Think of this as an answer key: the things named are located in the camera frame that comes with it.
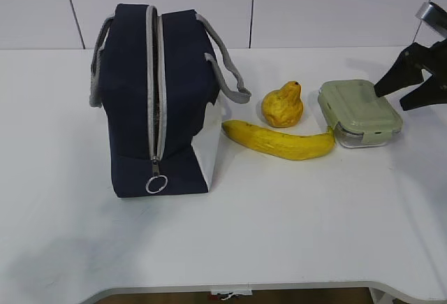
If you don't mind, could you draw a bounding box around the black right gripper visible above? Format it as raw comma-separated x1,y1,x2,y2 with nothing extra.
374,38,447,110

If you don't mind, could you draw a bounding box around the white bracket under table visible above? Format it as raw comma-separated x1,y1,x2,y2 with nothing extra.
210,284,253,301

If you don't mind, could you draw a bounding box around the yellow banana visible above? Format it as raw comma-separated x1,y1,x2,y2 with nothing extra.
221,120,335,161

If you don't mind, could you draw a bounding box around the green lid glass container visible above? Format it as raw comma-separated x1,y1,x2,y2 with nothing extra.
318,79,403,148

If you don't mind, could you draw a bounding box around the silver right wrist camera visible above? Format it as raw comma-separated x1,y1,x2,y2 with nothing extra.
416,2,447,38

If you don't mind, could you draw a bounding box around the navy blue lunch bag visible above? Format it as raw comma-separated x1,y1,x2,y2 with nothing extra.
89,3,251,198

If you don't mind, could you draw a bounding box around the yellow pear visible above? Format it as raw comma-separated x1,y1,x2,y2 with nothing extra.
261,81,304,128

